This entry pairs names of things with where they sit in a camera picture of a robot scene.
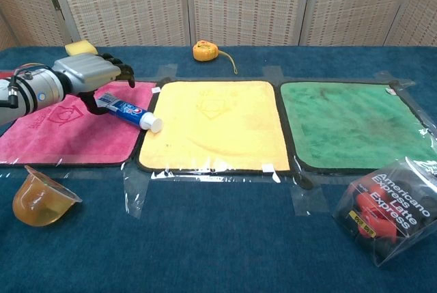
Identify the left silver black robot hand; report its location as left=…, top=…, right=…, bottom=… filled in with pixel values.
left=53, top=52, right=136, bottom=116

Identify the blue white toothpaste tube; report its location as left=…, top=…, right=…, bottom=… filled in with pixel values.
left=95, top=92, right=165, bottom=134

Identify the pink cloth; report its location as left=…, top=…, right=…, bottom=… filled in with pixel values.
left=0, top=80, right=158, bottom=168

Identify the yellow cloth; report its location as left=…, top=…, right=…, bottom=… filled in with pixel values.
left=136, top=80, right=292, bottom=173

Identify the green cloth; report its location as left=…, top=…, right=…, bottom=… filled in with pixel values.
left=279, top=80, right=437, bottom=175

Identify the yellow sponge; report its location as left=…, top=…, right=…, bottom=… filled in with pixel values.
left=64, top=40, right=98, bottom=57

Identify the orange tape measure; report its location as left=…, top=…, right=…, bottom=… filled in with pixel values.
left=192, top=40, right=239, bottom=76

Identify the orange jelly cup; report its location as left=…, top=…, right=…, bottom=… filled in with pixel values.
left=12, top=165, right=84, bottom=228

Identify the bamboo folding screen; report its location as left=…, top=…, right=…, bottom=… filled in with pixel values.
left=0, top=0, right=437, bottom=48

